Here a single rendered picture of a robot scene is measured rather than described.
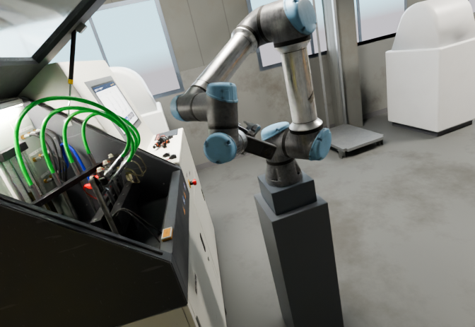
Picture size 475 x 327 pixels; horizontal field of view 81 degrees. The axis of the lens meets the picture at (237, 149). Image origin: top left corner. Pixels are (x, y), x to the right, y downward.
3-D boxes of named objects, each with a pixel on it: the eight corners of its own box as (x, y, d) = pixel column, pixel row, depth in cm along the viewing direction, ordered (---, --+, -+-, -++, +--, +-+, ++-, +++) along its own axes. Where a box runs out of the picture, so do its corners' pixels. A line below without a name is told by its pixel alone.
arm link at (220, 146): (232, 130, 63) (233, 167, 64) (244, 126, 74) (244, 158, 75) (199, 130, 65) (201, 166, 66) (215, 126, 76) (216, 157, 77)
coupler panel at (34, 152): (54, 192, 118) (18, 122, 107) (47, 194, 117) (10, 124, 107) (67, 179, 130) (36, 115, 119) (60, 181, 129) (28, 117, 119)
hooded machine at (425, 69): (384, 124, 383) (379, 11, 334) (424, 112, 391) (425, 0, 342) (433, 139, 310) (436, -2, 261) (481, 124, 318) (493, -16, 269)
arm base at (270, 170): (292, 166, 124) (289, 145, 121) (309, 179, 110) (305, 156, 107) (261, 176, 122) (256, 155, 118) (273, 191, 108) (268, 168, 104)
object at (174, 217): (188, 294, 84) (172, 252, 79) (174, 298, 84) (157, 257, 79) (189, 197, 143) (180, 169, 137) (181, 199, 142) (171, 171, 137)
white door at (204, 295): (240, 429, 106) (190, 299, 83) (234, 431, 106) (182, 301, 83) (223, 294, 167) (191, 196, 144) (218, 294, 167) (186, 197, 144)
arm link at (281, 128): (276, 149, 121) (270, 119, 116) (303, 151, 111) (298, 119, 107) (259, 161, 113) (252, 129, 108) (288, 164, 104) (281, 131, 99)
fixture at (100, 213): (131, 248, 106) (116, 215, 101) (105, 256, 105) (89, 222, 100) (145, 203, 138) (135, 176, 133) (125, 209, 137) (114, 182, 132)
